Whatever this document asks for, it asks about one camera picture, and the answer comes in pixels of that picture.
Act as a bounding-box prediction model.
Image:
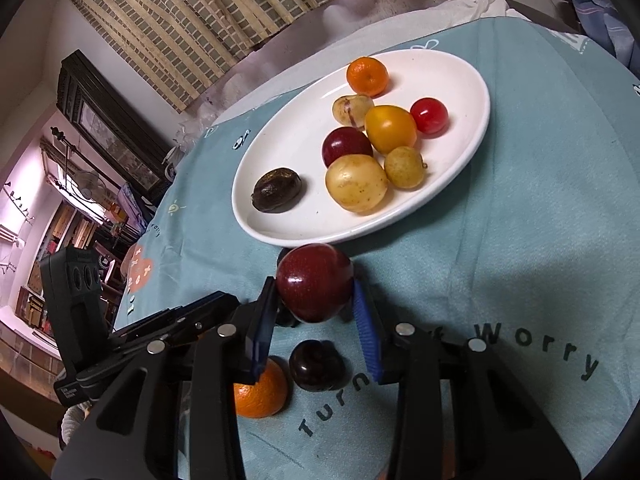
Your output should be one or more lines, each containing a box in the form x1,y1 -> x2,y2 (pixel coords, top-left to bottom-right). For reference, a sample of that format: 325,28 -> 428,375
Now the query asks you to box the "small yellow-green fruit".
384,146 -> 427,190

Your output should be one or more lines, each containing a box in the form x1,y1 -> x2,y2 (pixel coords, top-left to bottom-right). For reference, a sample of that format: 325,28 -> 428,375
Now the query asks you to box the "standing fan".
75,170 -> 108,204

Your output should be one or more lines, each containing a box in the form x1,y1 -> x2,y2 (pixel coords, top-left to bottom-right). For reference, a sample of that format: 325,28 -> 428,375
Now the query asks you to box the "teal printed tablecloth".
115,15 -> 640,480

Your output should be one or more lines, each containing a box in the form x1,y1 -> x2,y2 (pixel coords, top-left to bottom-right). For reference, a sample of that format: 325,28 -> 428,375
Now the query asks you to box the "small shiny red fruit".
410,97 -> 449,135

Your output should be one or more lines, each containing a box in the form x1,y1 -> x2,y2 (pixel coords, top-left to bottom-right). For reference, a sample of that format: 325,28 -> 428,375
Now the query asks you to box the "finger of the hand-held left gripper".
115,290 -> 241,341
125,311 -> 236,348

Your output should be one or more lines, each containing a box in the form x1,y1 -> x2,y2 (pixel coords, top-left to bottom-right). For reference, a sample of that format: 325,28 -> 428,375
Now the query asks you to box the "orange tangerine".
233,357 -> 289,419
346,57 -> 390,97

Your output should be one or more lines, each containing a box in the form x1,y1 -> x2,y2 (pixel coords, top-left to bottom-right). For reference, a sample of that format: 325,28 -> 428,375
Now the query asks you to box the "pale speckled round fruit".
332,94 -> 375,127

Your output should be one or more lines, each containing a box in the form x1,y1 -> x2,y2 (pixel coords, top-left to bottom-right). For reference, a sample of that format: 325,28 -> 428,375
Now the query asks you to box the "white bed sheet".
320,0 -> 508,51

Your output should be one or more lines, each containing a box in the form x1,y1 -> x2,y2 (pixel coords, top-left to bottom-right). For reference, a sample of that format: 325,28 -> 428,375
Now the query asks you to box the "large yellow round fruit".
325,154 -> 389,212

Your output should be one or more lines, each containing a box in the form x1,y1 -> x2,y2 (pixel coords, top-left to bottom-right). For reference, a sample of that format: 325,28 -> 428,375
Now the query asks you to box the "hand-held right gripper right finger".
351,280 -> 583,480

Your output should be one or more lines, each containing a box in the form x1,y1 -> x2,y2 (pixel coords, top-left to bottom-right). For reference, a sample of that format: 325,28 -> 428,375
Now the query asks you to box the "dark wrinkled passion fruit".
251,167 -> 303,212

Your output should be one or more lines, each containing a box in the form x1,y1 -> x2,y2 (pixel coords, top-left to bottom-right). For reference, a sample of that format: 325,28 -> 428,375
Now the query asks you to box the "blue clothes pile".
565,0 -> 640,81

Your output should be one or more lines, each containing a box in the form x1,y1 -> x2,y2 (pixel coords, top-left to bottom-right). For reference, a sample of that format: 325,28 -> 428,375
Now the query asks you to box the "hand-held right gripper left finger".
52,276 -> 280,480

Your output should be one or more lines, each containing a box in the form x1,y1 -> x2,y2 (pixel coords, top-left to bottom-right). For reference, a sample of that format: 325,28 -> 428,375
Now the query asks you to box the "red plum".
321,126 -> 374,168

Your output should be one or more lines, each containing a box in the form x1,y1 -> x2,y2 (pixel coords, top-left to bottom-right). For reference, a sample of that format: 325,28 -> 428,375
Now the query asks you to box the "dark framed painting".
56,50 -> 176,196

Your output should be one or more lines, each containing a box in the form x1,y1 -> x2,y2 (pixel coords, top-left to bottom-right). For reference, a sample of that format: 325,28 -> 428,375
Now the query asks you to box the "checked beige curtain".
57,0 -> 451,113

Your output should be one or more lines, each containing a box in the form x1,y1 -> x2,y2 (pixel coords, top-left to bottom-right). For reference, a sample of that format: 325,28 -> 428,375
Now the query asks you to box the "large red apple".
276,243 -> 355,323

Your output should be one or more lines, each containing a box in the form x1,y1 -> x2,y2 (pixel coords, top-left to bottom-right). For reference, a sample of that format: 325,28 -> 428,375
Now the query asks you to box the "yellow-orange persimmon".
364,105 -> 418,156

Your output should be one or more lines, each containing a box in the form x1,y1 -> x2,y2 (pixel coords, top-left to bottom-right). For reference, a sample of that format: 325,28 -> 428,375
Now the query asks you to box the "white plate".
231,49 -> 491,247

